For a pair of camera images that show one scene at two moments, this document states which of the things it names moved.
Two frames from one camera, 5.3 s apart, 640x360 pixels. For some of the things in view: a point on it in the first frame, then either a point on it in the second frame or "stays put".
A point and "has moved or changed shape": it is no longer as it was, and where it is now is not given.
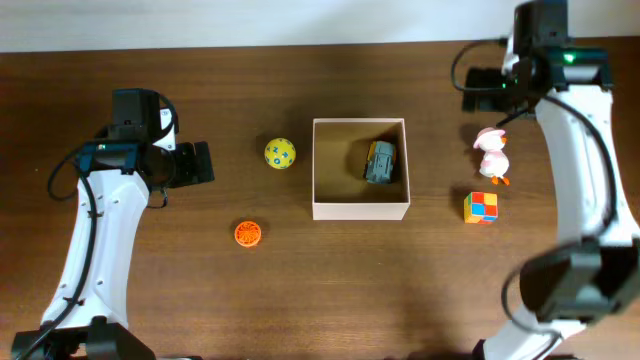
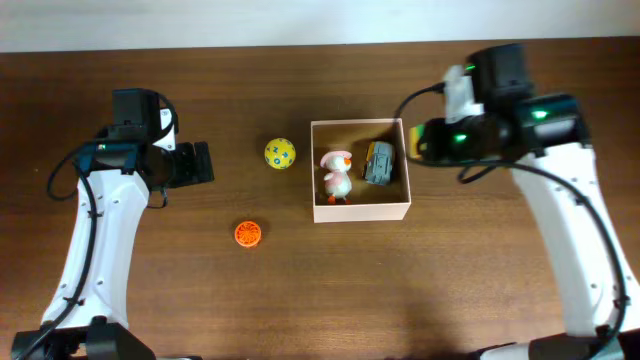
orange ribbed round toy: [247, 233] stays put
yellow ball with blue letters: [280, 153] stays put
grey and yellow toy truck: [380, 162] stays put
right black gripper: [482, 100] → [440, 145]
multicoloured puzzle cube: [481, 207] → [415, 135]
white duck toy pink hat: [494, 163] has moved or changed shape
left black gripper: [207, 170] stays put
